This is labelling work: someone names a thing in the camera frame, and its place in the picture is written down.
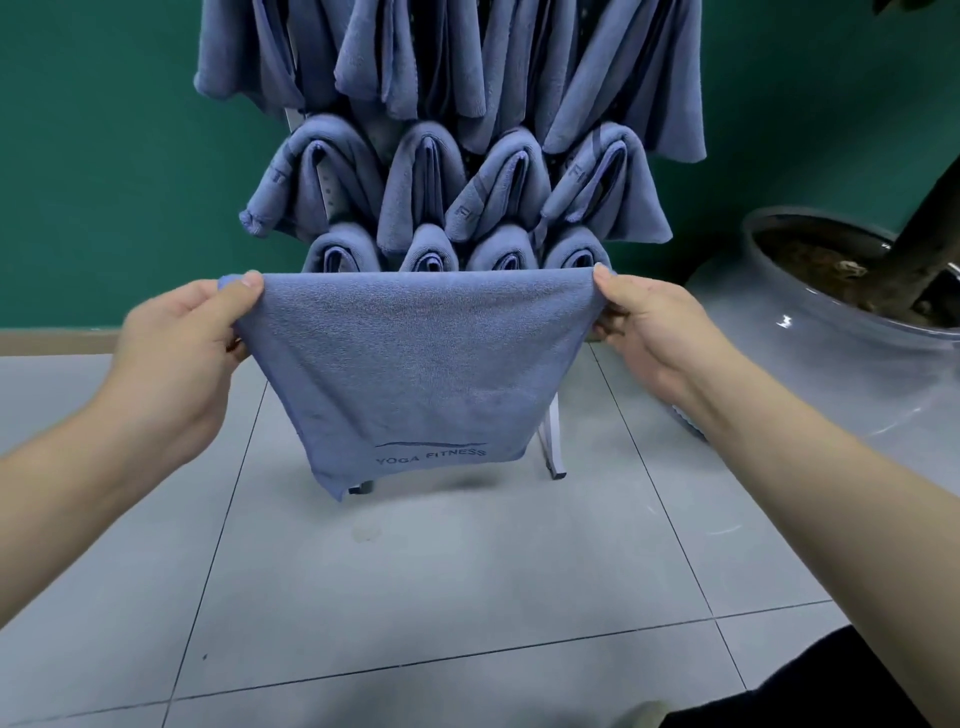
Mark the white metal towel rack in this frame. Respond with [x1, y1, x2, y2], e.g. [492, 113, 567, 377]
[281, 105, 570, 497]

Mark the dark potting soil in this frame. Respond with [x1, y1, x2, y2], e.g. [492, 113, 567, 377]
[753, 223, 960, 331]

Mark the person's right hand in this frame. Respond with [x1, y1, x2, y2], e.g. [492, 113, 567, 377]
[590, 262, 744, 415]

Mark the blue printed towel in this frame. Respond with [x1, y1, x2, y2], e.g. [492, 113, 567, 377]
[217, 265, 611, 503]

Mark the person's right forearm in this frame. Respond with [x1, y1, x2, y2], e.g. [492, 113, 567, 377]
[675, 333, 960, 728]

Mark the person's black trouser leg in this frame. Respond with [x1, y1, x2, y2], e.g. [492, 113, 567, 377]
[658, 624, 933, 728]

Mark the person's left hand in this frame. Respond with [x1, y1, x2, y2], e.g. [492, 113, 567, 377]
[103, 270, 266, 472]

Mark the person's left forearm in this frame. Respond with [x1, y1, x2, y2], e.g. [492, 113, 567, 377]
[0, 366, 198, 630]

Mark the rack of folded blue towels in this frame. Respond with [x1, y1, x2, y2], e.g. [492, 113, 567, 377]
[193, 0, 708, 276]

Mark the person's light shoe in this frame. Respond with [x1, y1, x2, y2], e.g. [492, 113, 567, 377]
[610, 700, 674, 728]

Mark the brown plant trunk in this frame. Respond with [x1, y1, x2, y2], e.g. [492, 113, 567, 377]
[861, 153, 960, 318]

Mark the large grey ceramic planter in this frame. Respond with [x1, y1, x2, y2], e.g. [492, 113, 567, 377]
[671, 205, 960, 498]

